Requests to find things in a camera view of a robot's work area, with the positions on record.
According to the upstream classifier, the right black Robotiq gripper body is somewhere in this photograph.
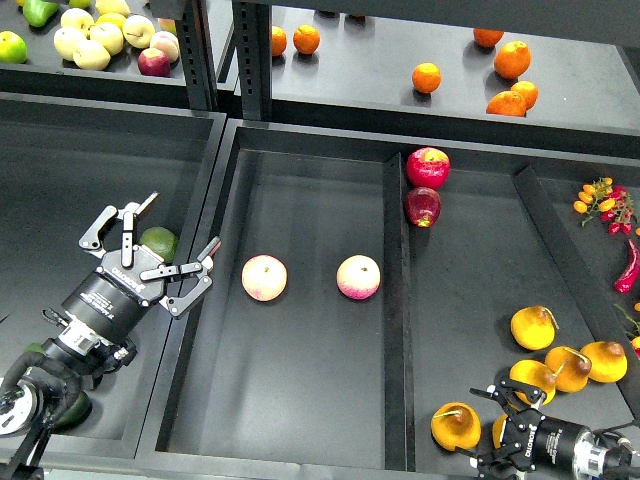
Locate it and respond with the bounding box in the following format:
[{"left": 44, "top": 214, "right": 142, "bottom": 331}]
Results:
[{"left": 502, "top": 415, "right": 593, "bottom": 478}]

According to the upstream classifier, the orange centre shelf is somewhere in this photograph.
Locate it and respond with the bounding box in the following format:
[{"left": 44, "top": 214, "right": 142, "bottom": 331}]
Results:
[{"left": 412, "top": 62, "right": 442, "bottom": 94}]

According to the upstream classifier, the right pink peach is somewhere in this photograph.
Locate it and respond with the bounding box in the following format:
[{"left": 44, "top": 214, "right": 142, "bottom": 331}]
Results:
[{"left": 336, "top": 255, "right": 381, "bottom": 300}]

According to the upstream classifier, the avocado bottom large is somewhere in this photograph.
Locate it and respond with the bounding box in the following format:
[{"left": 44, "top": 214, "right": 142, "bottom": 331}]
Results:
[{"left": 53, "top": 391, "right": 93, "bottom": 432}]

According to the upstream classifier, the orange front right shelf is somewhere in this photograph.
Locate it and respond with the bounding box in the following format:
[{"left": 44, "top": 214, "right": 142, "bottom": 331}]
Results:
[{"left": 486, "top": 90, "right": 527, "bottom": 117}]

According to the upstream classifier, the pale pear centre shelf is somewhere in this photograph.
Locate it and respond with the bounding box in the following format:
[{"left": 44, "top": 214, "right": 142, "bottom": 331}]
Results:
[{"left": 89, "top": 22, "right": 124, "bottom": 56}]

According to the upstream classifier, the pink peach on shelf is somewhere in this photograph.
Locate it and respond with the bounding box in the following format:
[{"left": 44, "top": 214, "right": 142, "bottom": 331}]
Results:
[{"left": 150, "top": 30, "right": 180, "bottom": 63}]

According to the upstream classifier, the cherry tomato bunch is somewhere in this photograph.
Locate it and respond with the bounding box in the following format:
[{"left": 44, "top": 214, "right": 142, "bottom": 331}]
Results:
[{"left": 572, "top": 177, "right": 639, "bottom": 235}]

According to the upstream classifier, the yellow pear with stem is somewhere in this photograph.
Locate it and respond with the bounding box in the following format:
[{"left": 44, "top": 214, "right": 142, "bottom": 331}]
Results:
[{"left": 430, "top": 402, "right": 482, "bottom": 451}]

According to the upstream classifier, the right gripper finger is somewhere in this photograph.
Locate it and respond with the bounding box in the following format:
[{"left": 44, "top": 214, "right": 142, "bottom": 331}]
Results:
[
  {"left": 469, "top": 371, "right": 547, "bottom": 420},
  {"left": 454, "top": 442, "right": 537, "bottom": 479}
]

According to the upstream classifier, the pale pear left shelf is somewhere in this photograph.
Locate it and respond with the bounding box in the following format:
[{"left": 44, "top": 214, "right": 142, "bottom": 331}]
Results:
[{"left": 53, "top": 27, "right": 86, "bottom": 61}]

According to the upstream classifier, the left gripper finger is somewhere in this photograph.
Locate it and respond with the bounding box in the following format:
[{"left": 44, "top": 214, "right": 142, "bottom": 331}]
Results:
[
  {"left": 139, "top": 236, "right": 221, "bottom": 319},
  {"left": 78, "top": 191, "right": 159, "bottom": 269}
]

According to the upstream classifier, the yellow pear upper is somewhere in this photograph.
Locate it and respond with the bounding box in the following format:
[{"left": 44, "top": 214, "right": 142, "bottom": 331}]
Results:
[{"left": 510, "top": 305, "right": 558, "bottom": 351}]

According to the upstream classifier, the pale pear front shelf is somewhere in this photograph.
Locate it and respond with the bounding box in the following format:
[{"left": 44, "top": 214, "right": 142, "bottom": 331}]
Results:
[{"left": 72, "top": 39, "right": 111, "bottom": 71}]

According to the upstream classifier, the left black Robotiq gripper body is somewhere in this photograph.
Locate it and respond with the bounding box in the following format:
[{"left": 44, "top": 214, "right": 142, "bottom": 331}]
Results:
[{"left": 62, "top": 246, "right": 166, "bottom": 344}]

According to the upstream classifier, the yellow pear bottom right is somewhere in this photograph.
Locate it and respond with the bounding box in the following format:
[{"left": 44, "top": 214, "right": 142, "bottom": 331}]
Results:
[{"left": 492, "top": 413, "right": 509, "bottom": 449}]

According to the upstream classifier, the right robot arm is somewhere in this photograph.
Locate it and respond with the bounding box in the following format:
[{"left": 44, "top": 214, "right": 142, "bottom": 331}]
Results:
[{"left": 454, "top": 375, "right": 639, "bottom": 479}]

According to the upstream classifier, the red apple on shelf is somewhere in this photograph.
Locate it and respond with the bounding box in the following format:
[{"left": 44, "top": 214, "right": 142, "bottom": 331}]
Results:
[{"left": 137, "top": 47, "right": 171, "bottom": 78}]

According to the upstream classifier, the red chili pepper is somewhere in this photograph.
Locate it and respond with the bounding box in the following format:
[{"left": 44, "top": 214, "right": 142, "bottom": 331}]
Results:
[{"left": 613, "top": 240, "right": 639, "bottom": 294}]

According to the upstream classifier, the black left tray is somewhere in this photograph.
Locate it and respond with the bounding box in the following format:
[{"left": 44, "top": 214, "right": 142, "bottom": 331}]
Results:
[{"left": 0, "top": 92, "right": 227, "bottom": 461}]

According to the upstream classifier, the lower dark red apple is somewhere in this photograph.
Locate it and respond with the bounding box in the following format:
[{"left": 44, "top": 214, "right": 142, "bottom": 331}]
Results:
[{"left": 404, "top": 187, "right": 442, "bottom": 228}]

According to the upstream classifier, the black shelf post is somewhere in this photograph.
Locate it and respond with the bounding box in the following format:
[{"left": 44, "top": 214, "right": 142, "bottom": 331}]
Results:
[{"left": 176, "top": 1, "right": 272, "bottom": 121}]

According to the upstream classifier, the small orange right shelf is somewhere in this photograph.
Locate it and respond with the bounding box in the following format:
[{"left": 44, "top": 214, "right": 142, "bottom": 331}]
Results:
[{"left": 510, "top": 80, "right": 539, "bottom": 110}]

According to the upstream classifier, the black centre tray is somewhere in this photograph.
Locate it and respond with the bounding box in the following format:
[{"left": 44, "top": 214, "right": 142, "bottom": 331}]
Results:
[{"left": 155, "top": 121, "right": 639, "bottom": 479}]

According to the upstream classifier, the avocado left lower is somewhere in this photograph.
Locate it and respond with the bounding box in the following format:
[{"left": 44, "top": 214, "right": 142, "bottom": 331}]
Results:
[{"left": 25, "top": 343, "right": 44, "bottom": 354}]

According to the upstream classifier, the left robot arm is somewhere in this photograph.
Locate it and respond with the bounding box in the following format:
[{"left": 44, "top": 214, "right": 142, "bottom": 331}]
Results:
[{"left": 1, "top": 195, "right": 221, "bottom": 479}]

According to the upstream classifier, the large orange right shelf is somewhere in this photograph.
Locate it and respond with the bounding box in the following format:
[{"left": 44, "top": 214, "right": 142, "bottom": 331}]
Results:
[{"left": 494, "top": 40, "right": 532, "bottom": 80}]

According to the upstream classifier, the left pink peach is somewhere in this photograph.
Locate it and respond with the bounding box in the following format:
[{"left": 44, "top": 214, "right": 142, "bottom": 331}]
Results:
[{"left": 241, "top": 254, "right": 288, "bottom": 302}]

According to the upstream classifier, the black tray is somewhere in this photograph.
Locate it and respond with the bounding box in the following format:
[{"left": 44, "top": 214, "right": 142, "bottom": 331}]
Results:
[
  {"left": 0, "top": 92, "right": 227, "bottom": 461},
  {"left": 155, "top": 121, "right": 639, "bottom": 479}
]

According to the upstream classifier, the green pepper shelf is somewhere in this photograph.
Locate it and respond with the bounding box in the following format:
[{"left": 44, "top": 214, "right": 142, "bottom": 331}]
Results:
[{"left": 22, "top": 0, "right": 59, "bottom": 28}]

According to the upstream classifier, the yellow pear far right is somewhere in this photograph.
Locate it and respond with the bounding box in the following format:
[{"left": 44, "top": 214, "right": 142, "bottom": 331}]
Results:
[{"left": 580, "top": 341, "right": 628, "bottom": 383}]

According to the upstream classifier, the upper red apple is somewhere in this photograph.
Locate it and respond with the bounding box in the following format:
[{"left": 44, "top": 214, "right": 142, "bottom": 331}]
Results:
[{"left": 406, "top": 147, "right": 450, "bottom": 190}]

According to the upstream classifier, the orange top right shelf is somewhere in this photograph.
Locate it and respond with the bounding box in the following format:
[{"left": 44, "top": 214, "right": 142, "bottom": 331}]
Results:
[{"left": 473, "top": 28, "right": 504, "bottom": 49}]

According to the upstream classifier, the avocado upper in tray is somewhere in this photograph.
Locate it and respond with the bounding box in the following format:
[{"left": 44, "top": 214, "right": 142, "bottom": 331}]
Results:
[{"left": 140, "top": 226, "right": 179, "bottom": 263}]

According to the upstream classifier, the orange far left shelf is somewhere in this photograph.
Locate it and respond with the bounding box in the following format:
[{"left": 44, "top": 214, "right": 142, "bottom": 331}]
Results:
[{"left": 271, "top": 25, "right": 288, "bottom": 57}]

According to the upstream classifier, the yellow pear middle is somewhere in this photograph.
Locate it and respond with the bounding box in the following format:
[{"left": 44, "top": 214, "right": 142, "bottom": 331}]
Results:
[{"left": 544, "top": 346, "right": 592, "bottom": 393}]

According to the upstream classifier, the green apple shelf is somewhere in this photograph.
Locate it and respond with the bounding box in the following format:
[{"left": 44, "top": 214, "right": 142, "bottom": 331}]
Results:
[{"left": 0, "top": 30, "right": 28, "bottom": 64}]

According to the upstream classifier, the yellow pear low centre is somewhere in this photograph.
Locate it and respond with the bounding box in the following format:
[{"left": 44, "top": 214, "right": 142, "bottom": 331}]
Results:
[{"left": 509, "top": 359, "right": 556, "bottom": 405}]

